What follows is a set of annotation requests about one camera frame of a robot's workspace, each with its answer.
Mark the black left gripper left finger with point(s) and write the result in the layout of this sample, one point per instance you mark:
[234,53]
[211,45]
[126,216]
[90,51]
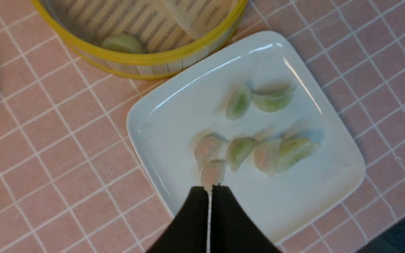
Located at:
[187,233]

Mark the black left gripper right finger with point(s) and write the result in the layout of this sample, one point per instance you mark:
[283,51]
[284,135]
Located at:
[232,231]

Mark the pinkish dumpling steamer front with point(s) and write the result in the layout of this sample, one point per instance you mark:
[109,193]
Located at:
[213,174]

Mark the green dumpling plate lower-middle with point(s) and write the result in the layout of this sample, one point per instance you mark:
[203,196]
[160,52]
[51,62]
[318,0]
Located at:
[238,150]

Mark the pink dumpling plate lower-right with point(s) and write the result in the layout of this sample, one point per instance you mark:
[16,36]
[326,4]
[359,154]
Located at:
[266,156]

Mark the pink dumpling plate lower-left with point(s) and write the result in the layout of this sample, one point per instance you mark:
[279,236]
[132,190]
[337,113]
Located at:
[208,148]

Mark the green dumpling plate bottom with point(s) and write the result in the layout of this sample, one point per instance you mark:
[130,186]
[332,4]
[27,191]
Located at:
[293,151]

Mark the white square ceramic plate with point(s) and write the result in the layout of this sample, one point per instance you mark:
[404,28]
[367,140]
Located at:
[166,125]

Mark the green dumpling plate upper-left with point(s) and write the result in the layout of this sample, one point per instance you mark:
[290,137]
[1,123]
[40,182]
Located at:
[238,104]

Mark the green dumpling plate upper-right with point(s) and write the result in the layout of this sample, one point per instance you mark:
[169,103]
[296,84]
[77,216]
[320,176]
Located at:
[275,101]

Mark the yellow-rimmed bamboo steamer basket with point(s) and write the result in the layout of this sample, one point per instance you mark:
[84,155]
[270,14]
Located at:
[148,65]

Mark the green dumpling steamer front-left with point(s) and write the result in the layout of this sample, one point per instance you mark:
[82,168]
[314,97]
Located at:
[123,43]

